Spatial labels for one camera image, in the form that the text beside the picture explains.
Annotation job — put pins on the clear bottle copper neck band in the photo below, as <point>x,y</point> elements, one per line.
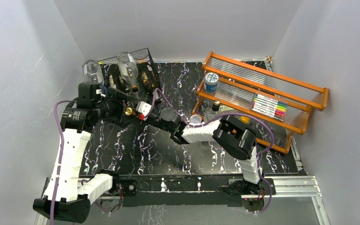
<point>128,69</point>

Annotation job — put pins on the coloured marker pen set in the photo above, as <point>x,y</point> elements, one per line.
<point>269,107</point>

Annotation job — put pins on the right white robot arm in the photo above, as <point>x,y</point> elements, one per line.
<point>238,139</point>

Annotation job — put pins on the clear bottle black gold cap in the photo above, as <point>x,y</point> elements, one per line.
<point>212,111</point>

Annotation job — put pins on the dark red wine bottle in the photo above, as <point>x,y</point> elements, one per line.
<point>130,112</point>

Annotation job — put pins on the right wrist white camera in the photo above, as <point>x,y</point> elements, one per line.
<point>143,109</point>

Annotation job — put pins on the yellow small block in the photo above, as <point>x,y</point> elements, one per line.
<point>245,119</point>

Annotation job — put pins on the green bottle silver cap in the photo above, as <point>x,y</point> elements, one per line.
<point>150,83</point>

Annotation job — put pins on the orange wooden shelf rack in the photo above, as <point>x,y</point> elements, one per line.
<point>239,82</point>

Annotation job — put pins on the wrist white camera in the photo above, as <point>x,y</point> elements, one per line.
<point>143,109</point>
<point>90,91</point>

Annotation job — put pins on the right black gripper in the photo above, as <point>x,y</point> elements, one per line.
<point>146,121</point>

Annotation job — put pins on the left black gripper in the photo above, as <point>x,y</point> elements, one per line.
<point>120,117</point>

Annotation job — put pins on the aluminium base frame rail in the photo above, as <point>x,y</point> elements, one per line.
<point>209,190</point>

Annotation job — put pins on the small clear glitter cup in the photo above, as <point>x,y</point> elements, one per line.
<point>195,119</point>

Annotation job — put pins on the black wire wine rack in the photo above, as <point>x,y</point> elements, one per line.
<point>113,77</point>

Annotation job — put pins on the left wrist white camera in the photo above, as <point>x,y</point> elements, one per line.
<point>90,91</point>

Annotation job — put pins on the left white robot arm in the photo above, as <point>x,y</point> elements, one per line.
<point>71,155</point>

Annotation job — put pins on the blue white lidded jar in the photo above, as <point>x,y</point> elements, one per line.
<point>210,81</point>

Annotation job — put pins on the clear bottle blue label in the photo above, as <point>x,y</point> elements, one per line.
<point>92,72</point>

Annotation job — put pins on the small white green box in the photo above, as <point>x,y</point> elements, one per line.
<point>226,109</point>

